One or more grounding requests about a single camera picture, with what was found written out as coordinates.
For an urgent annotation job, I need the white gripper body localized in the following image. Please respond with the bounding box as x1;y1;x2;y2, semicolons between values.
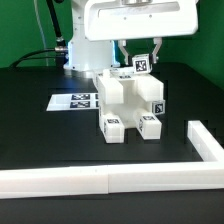
84;0;198;41

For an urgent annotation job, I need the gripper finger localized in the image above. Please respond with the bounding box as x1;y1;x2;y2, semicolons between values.
152;37;162;64
118;40;132;65

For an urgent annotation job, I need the white tagged cube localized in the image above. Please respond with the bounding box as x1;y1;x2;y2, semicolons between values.
132;54;152;74
152;100;165;115

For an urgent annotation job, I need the white chair back frame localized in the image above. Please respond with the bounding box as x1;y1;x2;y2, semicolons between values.
93;69;164;105

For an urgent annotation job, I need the white chair seat plate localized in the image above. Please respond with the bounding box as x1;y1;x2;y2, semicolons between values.
99;98;150;128

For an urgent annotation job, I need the white tag sheet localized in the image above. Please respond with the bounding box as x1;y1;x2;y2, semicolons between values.
47;93;99;111

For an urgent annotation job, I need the black cable on base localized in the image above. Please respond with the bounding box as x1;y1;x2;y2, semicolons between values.
9;0;69;69

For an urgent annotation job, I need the white U-shaped fence rail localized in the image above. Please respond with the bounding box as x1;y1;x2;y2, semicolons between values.
0;121;224;199

